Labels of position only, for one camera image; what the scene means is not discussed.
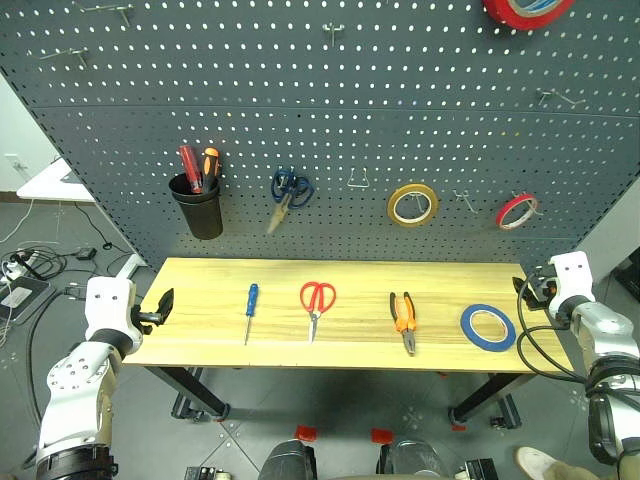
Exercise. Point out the black table leg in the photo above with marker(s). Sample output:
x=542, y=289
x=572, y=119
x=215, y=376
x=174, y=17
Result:
x=192, y=392
x=487, y=400

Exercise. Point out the dark rounded shape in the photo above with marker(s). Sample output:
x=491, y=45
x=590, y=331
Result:
x=415, y=460
x=285, y=462

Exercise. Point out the black plastic holder cup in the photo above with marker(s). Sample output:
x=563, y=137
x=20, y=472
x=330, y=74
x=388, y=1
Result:
x=202, y=212

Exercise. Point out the blue tape roll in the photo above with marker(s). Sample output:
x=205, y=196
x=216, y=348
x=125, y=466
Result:
x=470, y=331

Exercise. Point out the red clip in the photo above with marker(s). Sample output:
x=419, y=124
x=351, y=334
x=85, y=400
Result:
x=382, y=436
x=306, y=433

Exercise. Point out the white power strip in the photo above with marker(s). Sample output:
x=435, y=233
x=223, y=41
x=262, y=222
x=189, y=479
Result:
x=12, y=267

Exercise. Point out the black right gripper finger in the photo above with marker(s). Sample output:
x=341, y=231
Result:
x=522, y=283
x=526, y=299

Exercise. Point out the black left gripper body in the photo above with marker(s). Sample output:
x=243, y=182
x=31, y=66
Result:
x=145, y=317

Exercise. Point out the grey pegboard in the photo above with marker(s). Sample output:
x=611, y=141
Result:
x=350, y=100

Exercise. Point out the large red tape roll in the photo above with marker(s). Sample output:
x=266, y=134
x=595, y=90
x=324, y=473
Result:
x=520, y=20

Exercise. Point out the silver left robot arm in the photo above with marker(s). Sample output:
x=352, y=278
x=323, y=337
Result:
x=75, y=390

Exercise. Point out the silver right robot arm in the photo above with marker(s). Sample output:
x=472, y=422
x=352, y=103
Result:
x=607, y=360

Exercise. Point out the white shoe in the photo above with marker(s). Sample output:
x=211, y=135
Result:
x=537, y=462

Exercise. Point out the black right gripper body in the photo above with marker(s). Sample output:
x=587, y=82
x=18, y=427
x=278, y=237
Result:
x=542, y=289

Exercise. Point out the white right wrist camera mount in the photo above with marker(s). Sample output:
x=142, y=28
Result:
x=575, y=280

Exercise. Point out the black power adapter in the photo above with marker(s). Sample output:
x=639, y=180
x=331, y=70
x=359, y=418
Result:
x=86, y=253

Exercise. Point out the black box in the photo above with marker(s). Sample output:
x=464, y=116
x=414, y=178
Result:
x=629, y=280

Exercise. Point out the small red tape roll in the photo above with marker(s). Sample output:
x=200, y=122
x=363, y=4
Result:
x=505, y=218

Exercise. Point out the black flat case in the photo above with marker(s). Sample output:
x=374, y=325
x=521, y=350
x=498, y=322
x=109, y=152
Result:
x=20, y=297

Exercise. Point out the small black metal block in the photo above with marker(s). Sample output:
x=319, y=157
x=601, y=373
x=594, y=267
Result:
x=477, y=470
x=205, y=473

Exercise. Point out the white desk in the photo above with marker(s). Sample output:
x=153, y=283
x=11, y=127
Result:
x=50, y=185

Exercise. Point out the white wall outlet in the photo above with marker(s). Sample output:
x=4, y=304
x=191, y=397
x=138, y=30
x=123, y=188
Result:
x=14, y=163

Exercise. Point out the silver pegboard hook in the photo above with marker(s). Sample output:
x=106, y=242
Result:
x=107, y=8
x=466, y=200
x=560, y=96
x=67, y=54
x=332, y=31

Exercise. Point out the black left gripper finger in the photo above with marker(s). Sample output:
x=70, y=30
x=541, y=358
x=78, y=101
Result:
x=161, y=317
x=168, y=299

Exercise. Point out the yellow tape roll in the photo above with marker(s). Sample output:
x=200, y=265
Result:
x=395, y=210

